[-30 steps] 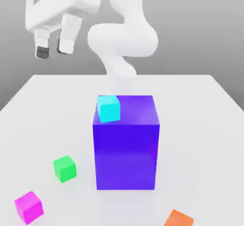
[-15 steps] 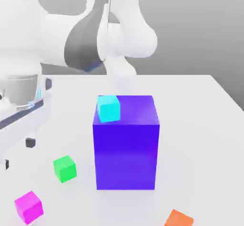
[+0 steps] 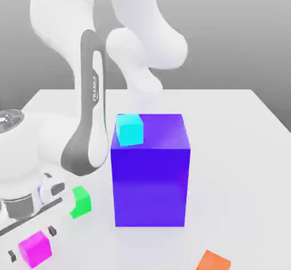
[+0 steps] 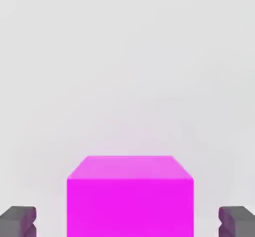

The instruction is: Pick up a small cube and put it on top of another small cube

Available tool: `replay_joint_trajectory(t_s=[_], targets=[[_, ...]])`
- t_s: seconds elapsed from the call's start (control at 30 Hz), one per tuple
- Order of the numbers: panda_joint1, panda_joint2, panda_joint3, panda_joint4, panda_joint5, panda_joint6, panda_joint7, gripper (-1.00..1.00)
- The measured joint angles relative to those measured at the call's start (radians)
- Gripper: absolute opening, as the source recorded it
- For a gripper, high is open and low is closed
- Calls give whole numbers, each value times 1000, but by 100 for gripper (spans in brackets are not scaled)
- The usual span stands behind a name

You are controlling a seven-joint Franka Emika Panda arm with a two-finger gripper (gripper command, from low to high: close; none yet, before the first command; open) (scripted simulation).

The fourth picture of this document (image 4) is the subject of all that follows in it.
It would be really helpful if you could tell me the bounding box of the small magenta cube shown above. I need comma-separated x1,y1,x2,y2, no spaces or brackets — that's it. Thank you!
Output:
66,155,194,237

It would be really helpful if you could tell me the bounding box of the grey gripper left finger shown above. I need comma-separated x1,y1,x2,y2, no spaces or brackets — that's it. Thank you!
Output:
0,206,37,237

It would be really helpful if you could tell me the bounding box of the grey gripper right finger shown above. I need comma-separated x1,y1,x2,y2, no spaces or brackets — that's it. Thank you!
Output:
218,206,255,237

